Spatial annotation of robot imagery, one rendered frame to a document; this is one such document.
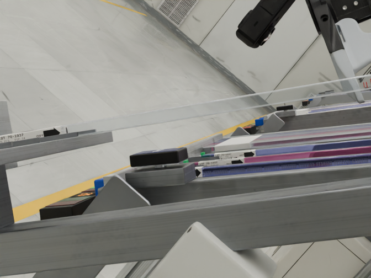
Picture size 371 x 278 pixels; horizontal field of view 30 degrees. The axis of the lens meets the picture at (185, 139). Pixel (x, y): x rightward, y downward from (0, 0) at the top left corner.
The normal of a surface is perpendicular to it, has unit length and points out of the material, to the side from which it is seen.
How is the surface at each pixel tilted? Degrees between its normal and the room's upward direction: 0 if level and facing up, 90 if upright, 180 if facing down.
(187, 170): 44
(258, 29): 90
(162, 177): 90
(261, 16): 90
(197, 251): 90
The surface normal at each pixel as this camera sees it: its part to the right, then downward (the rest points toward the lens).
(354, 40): -0.38, -0.44
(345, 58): -0.30, -0.14
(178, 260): -0.24, 0.07
